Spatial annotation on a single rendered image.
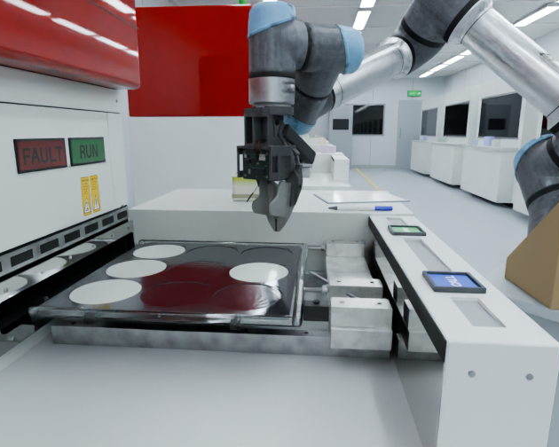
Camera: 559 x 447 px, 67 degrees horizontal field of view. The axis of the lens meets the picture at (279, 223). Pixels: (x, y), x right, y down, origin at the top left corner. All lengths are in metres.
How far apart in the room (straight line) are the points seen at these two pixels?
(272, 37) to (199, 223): 0.44
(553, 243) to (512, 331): 0.47
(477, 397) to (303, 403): 0.20
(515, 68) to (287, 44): 0.50
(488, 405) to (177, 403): 0.33
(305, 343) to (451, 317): 0.25
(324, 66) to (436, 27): 0.37
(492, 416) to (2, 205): 0.62
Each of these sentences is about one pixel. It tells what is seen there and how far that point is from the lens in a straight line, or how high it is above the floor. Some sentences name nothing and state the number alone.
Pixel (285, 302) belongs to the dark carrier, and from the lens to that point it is 0.60.
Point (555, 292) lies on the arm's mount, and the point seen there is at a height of 0.85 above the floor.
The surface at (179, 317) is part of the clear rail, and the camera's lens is 0.57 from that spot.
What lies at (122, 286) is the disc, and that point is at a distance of 0.70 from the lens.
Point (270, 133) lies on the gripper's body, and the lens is 0.68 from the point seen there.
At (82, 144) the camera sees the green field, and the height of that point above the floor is 1.11.
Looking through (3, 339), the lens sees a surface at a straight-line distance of 0.68.
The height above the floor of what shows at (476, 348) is 0.95.
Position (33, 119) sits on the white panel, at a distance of 0.73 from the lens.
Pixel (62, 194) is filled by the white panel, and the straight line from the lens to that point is 0.78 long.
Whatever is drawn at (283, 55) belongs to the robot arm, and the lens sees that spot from 0.69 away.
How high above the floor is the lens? 1.13
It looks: 12 degrees down
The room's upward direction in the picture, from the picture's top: straight up
